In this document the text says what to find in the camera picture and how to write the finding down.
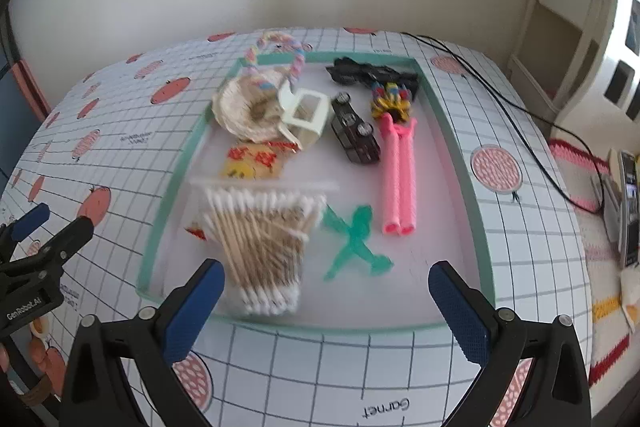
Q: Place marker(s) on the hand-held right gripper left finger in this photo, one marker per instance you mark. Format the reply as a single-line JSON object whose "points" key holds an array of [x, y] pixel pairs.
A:
{"points": [[192, 307]]}

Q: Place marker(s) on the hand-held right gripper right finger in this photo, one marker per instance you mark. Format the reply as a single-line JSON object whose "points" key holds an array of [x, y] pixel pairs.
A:
{"points": [[460, 312]]}

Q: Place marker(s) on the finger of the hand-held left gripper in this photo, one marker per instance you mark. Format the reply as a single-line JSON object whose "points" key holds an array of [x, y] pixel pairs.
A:
{"points": [[30, 219], [70, 239]]}

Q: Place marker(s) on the teal cardboard box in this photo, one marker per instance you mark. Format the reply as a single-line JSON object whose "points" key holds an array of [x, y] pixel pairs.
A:
{"points": [[440, 229]]}

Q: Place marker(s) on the cotton swab pack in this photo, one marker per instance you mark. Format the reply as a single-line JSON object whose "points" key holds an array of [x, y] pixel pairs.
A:
{"points": [[265, 242]]}

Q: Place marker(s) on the green hair claw clip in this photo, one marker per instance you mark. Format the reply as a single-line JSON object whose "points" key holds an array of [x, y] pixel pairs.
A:
{"points": [[355, 242]]}

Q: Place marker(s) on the pink hair roller clip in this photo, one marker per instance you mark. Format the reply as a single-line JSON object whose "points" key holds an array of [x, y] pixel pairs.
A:
{"points": [[400, 177]]}

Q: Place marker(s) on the rice cracker snack packet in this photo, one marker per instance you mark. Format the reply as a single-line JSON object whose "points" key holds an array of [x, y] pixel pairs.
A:
{"points": [[250, 159]]}

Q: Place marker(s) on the cream lace cloth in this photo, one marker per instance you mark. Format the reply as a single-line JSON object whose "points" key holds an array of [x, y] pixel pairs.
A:
{"points": [[245, 107]]}

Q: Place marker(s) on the black toy car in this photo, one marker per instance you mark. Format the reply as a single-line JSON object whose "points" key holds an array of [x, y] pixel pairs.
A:
{"points": [[355, 132]]}

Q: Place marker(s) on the white hair claw clip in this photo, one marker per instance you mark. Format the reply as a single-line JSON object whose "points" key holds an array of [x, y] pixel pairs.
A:
{"points": [[305, 119]]}

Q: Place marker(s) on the colourful block toy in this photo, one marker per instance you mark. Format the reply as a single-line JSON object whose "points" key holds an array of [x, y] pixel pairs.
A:
{"points": [[392, 102]]}

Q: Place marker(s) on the black toy figure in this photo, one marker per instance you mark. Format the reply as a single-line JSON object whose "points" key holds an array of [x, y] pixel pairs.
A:
{"points": [[360, 72]]}

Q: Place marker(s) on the person's left hand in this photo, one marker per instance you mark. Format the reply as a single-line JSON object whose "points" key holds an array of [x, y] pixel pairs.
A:
{"points": [[47, 357]]}

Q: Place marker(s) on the grid fruit print bedsheet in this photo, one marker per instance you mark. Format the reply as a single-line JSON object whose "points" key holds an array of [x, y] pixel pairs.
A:
{"points": [[125, 132]]}

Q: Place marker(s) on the pink crochet blanket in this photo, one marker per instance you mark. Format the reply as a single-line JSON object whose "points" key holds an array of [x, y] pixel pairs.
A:
{"points": [[585, 187]]}

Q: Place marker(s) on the grey handheld device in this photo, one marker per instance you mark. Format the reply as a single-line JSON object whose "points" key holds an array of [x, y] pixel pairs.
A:
{"points": [[627, 207]]}

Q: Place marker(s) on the white cabinet with dark windows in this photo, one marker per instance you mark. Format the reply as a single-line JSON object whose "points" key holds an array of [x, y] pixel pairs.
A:
{"points": [[617, 47]]}

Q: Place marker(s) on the pink wooden frame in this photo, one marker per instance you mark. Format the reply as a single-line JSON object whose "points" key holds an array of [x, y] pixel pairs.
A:
{"points": [[27, 87]]}

